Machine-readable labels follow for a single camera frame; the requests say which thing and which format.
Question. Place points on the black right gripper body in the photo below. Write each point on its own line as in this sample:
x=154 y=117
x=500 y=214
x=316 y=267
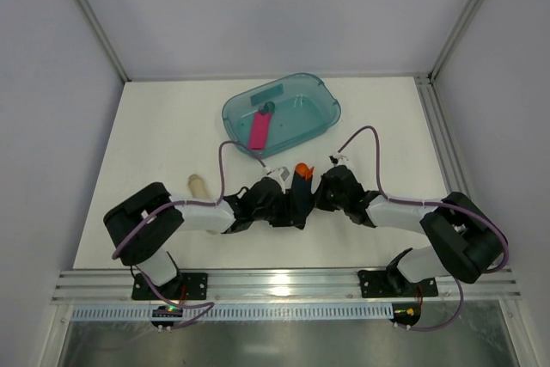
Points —
x=324 y=191

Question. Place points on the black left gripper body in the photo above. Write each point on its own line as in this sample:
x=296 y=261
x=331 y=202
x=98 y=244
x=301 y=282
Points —
x=284 y=206

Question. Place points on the black paper napkin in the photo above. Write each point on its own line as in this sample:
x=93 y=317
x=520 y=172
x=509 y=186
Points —
x=300 y=202

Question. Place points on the orange plastic spoon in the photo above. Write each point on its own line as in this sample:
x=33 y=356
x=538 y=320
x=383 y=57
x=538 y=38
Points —
x=304 y=171

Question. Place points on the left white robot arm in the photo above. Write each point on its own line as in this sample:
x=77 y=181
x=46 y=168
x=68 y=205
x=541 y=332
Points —
x=140 y=226

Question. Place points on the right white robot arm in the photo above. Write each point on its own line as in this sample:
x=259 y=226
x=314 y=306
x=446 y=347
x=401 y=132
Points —
x=464 y=243

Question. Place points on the pink rolled napkin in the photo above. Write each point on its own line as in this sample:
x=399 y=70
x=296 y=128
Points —
x=259 y=131

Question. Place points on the green utensil in pink roll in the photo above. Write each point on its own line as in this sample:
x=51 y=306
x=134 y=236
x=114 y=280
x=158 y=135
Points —
x=268 y=107

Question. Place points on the teal plastic bin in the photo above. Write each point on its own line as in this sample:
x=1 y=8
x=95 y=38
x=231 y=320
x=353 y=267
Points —
x=305 y=109

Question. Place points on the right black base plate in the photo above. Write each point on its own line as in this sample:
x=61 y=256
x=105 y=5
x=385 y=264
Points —
x=378 y=283

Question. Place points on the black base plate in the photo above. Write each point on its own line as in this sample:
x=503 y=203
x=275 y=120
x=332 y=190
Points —
x=378 y=283
x=188 y=286

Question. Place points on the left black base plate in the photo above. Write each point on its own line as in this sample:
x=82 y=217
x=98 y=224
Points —
x=188 y=286

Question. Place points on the slotted cable duct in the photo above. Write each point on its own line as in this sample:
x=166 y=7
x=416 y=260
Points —
x=237 y=312

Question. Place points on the aluminium front rail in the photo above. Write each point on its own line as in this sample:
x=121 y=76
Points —
x=314 y=285

